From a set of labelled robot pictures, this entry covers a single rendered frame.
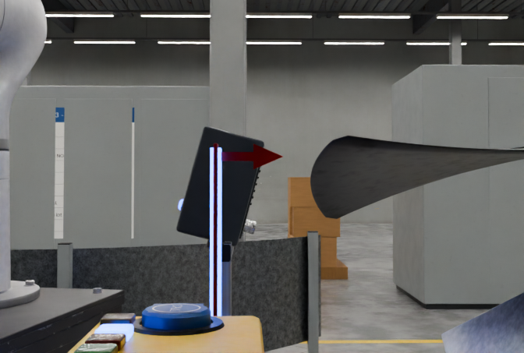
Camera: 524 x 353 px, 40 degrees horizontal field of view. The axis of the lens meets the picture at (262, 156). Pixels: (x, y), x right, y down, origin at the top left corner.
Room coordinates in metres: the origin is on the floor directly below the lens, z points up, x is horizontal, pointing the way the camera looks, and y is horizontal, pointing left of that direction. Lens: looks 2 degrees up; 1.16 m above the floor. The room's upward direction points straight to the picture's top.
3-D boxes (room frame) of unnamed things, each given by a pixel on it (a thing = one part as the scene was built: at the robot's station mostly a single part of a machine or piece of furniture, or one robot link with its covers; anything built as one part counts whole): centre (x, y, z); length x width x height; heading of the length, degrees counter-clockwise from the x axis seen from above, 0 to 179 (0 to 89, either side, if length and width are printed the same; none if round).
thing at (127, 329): (0.39, 0.08, 1.08); 0.02 x 0.02 x 0.01; 1
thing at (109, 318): (0.42, 0.08, 1.08); 0.02 x 0.02 x 0.01; 1
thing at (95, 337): (0.37, 0.08, 1.08); 0.02 x 0.02 x 0.01; 1
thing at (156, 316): (0.42, 0.05, 1.08); 0.04 x 0.04 x 0.02
